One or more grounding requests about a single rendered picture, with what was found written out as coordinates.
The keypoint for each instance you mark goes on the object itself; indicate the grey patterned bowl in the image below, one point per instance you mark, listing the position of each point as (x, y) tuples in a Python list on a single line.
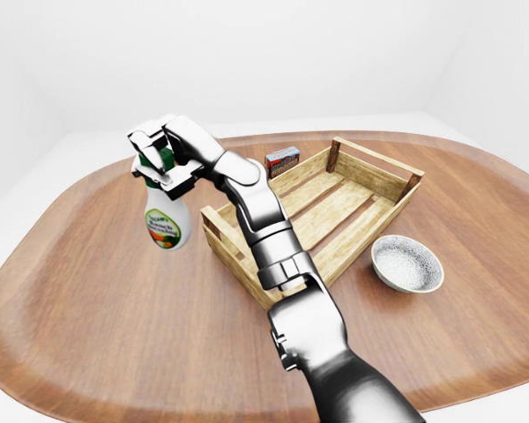
[(407, 263)]

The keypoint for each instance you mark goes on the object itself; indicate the wooden slat tray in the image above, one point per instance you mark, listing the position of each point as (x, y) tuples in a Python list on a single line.
[(335, 211)]

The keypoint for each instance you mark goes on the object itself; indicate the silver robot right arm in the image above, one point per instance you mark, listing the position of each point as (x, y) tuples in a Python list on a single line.
[(286, 273)]

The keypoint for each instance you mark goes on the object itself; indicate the white salad dressing bottle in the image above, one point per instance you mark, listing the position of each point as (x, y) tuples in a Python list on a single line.
[(168, 220)]

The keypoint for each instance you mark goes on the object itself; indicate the small printed food box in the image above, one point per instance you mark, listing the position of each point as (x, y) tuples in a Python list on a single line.
[(282, 161)]

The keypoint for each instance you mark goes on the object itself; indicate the silver robot right hand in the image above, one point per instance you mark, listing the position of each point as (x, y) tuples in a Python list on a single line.
[(189, 138)]

